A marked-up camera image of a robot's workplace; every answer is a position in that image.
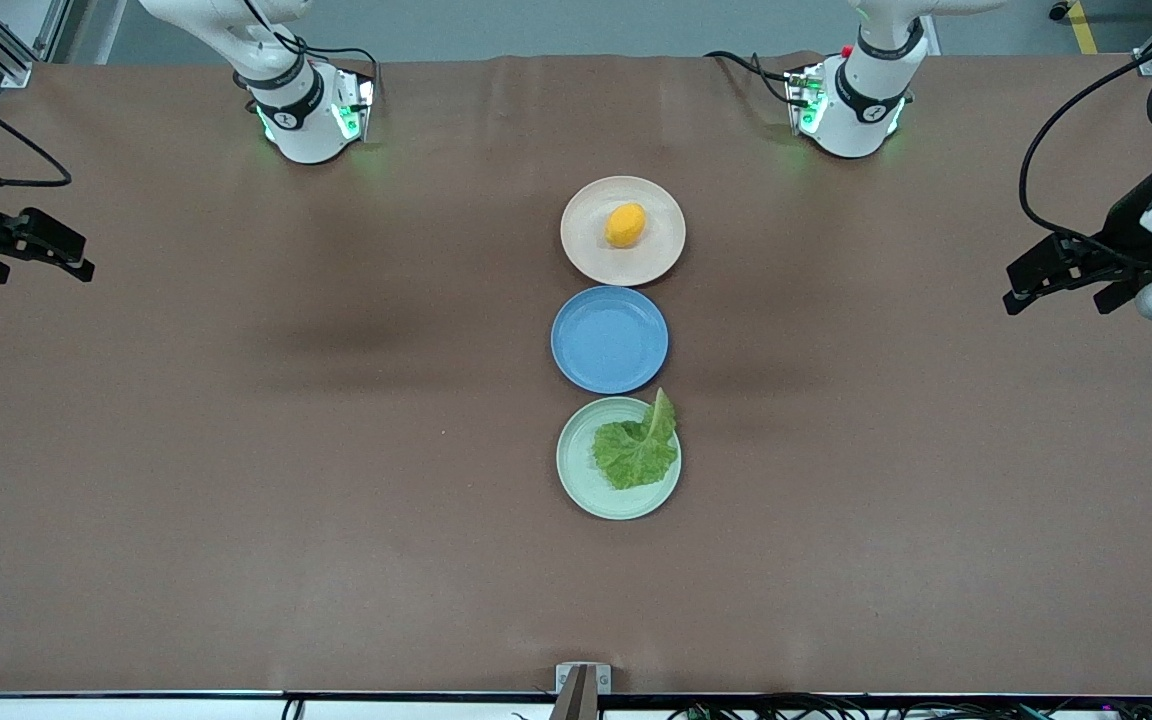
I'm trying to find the yellow lemon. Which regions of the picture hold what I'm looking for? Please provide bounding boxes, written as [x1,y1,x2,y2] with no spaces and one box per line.
[604,203,649,249]

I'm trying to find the green lettuce leaf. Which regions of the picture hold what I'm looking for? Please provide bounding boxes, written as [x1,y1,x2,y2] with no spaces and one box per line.
[591,388,680,491]

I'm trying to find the brown table cover sheet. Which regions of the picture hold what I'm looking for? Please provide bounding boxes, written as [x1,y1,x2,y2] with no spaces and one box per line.
[0,52,1152,698]

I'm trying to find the beige round plate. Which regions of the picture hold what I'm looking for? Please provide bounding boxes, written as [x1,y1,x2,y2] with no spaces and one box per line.
[560,176,687,288]

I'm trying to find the blue round plate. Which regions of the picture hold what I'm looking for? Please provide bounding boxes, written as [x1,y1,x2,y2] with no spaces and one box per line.
[550,285,670,395]

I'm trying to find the pale green round plate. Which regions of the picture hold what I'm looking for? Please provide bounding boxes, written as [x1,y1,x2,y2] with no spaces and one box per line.
[556,396,683,521]

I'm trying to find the long black left gripper cable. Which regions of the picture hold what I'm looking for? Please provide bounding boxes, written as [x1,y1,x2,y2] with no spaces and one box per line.
[1019,35,1152,266]

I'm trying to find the black right arm base cable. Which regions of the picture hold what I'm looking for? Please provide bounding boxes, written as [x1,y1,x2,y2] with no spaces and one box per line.
[241,0,383,101]

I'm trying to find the black arm base cable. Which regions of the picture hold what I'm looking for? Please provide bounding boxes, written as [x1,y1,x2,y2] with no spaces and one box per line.
[704,50,807,106]
[241,0,383,101]

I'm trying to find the black left arm base cable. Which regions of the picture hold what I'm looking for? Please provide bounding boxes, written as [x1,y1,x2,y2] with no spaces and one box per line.
[704,50,807,106]

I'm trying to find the black power cable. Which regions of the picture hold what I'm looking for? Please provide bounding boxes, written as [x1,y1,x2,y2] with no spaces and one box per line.
[881,685,1152,720]
[664,692,882,720]

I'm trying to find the white table edge rail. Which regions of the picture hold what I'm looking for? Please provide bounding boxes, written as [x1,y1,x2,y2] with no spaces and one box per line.
[0,693,1152,720]

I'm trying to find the silver camera mount bracket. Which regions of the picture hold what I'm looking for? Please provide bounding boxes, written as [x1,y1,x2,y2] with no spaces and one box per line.
[555,662,612,694]

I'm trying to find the grey camera support post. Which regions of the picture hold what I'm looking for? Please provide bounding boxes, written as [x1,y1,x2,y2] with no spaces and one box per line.
[548,668,601,720]

